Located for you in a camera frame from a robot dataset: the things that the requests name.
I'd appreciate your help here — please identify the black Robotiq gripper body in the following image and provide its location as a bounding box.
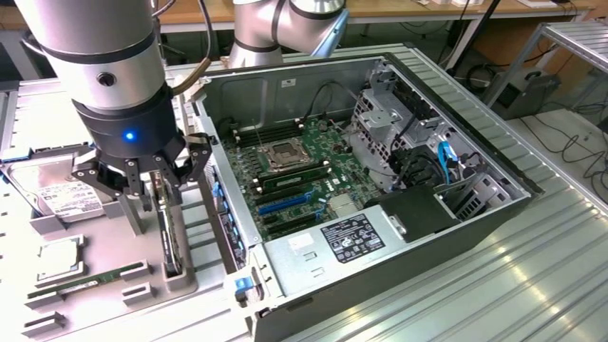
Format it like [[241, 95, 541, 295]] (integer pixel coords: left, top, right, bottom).
[[71, 84, 187, 163]]

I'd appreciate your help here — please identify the graphics card with silver bracket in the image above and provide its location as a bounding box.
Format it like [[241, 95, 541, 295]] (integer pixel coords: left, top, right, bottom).
[[147, 170, 187, 277]]

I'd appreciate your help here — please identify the silver hard disk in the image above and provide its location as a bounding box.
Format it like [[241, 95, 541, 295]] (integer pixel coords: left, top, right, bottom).
[[7, 151, 118, 224]]

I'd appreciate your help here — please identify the long black expansion slot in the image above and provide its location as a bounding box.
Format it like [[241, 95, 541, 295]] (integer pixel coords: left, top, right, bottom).
[[267, 222, 321, 240], [255, 185, 306, 204], [263, 212, 318, 232]]

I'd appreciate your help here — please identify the installed RAM stick with label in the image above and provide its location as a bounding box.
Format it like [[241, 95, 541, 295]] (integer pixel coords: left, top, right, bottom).
[[261, 167, 330, 190]]

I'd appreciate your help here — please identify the blue expansion slot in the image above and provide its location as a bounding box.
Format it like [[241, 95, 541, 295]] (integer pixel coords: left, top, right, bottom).
[[258, 197, 310, 214]]

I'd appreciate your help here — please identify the grey plastic parts rack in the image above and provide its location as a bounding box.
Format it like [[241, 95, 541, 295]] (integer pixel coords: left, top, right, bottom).
[[22, 170, 201, 339]]

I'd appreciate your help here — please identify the hard disk drive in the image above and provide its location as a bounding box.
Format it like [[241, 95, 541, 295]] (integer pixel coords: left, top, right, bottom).
[[0, 140, 105, 218]]

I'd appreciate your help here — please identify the green motherboard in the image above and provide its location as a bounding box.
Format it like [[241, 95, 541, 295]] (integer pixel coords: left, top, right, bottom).
[[221, 117, 387, 242]]

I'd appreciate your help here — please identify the silver CPU chip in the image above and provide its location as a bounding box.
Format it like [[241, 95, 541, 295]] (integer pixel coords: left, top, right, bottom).
[[38, 242, 81, 281]]

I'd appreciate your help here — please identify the green loose RAM stick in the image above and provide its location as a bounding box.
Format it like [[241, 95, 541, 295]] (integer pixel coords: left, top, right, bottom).
[[27, 263, 145, 299]]

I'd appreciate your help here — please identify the silver chipset heatsink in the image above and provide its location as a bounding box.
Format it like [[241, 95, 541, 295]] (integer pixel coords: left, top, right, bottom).
[[327, 195, 366, 218]]

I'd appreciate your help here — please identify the grey power supply unit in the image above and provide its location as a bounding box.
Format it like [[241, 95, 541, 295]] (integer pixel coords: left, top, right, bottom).
[[263, 204, 411, 299]]

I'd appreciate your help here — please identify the silver disk bay cage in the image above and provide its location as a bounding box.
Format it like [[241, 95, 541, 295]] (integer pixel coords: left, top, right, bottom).
[[351, 87, 429, 175]]

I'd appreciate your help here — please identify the black plastic shroud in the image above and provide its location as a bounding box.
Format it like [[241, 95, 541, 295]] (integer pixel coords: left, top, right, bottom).
[[378, 185, 463, 244]]

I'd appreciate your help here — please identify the open grey PC case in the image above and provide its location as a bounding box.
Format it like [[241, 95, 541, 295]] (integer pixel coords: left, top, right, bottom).
[[174, 42, 546, 342]]

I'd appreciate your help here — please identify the black box device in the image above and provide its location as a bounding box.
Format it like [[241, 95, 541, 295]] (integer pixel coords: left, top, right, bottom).
[[494, 71, 562, 120]]

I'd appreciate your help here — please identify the metal slat side table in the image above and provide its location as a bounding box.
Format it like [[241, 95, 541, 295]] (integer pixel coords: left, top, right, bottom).
[[537, 21, 608, 90]]

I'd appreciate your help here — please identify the black arm cable olive sleeve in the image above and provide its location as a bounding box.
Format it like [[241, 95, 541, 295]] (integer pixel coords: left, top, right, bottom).
[[171, 0, 214, 95]]

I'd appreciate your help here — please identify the long black wire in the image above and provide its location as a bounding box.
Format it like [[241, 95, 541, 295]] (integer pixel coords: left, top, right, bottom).
[[303, 81, 358, 120]]

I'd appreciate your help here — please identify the black power wire bundle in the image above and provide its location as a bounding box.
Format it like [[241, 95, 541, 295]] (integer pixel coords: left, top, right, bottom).
[[389, 145, 453, 190]]

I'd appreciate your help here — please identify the blue SATA wire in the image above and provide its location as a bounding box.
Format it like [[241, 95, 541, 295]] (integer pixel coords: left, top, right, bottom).
[[437, 140, 461, 185]]

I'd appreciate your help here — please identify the wooden desk with metal frame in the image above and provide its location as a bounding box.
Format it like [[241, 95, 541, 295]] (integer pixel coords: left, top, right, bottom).
[[0, 0, 590, 40]]

